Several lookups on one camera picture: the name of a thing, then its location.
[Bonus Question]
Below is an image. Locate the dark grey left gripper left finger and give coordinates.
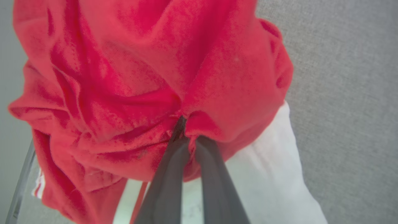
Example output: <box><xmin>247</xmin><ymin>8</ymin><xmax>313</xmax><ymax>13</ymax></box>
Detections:
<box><xmin>134</xmin><ymin>116</ymin><xmax>190</xmax><ymax>224</ymax></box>

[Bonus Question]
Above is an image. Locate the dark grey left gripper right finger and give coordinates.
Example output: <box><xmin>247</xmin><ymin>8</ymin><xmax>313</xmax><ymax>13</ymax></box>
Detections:
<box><xmin>195</xmin><ymin>136</ymin><xmax>251</xmax><ymax>224</ymax></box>

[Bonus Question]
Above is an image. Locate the red and white basketball jersey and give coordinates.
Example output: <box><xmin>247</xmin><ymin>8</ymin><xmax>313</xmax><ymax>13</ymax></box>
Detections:
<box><xmin>8</xmin><ymin>0</ymin><xmax>328</xmax><ymax>224</ymax></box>

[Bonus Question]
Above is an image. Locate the grey metal bar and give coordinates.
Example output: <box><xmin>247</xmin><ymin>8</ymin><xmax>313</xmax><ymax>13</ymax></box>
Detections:
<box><xmin>5</xmin><ymin>140</ymin><xmax>36</xmax><ymax>224</ymax></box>

